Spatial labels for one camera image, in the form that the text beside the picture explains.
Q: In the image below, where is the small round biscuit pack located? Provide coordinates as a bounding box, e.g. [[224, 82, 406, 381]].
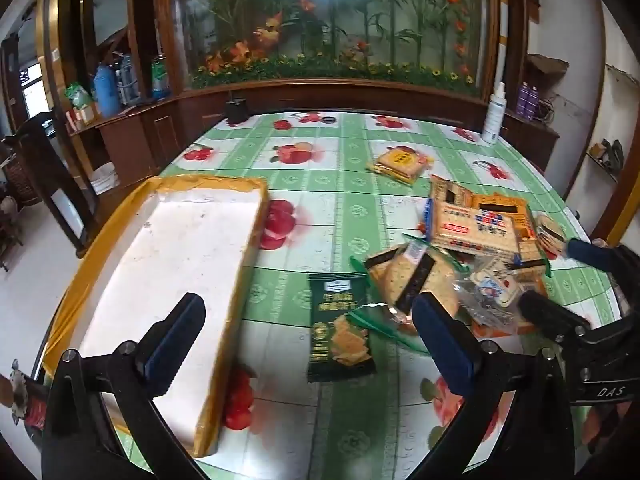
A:
[[534, 214, 566, 260]]

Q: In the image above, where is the round cracker clear pack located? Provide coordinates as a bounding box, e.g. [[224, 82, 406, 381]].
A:
[[363, 240, 459, 335]]

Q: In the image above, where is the orange yellow snack bag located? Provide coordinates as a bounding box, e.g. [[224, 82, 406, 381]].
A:
[[472, 193, 540, 263]]

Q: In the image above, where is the dark green cracker packet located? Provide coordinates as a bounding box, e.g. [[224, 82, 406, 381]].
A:
[[307, 273, 375, 382]]

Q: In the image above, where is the blue-end long cracker pack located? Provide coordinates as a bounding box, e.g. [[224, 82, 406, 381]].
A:
[[424, 198, 520, 259]]

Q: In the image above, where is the yellow square biscuit pack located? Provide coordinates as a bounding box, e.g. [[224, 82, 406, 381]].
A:
[[367, 145, 435, 185]]

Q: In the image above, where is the orange-edged cracker pack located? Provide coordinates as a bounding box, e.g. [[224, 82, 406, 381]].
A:
[[430, 174, 473, 207]]

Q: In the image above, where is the cartoon clear snack bag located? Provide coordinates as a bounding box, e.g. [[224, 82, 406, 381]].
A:
[[454, 257, 523, 334]]

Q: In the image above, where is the yellow rimmed white tray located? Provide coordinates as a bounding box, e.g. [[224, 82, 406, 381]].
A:
[[42, 174, 269, 458]]

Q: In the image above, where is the purple bottles pair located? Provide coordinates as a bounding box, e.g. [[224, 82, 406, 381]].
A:
[[515, 82, 539, 122]]

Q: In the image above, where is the white spray bottle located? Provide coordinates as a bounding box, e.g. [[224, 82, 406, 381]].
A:
[[482, 81, 506, 144]]

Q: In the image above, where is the green fruit pattern tablecloth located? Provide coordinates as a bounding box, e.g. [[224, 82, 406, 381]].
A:
[[39, 110, 624, 480]]

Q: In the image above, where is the dark wooden chair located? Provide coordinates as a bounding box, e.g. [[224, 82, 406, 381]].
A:
[[1, 110, 99, 259]]

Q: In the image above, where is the black small cup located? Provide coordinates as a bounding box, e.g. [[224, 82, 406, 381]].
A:
[[224, 98, 252, 126]]

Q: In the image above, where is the blue thermos flask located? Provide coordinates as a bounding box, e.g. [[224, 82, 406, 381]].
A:
[[93, 64, 122, 118]]

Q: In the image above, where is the glass flower display panel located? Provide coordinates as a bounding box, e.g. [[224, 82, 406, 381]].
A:
[[158, 0, 498, 96]]

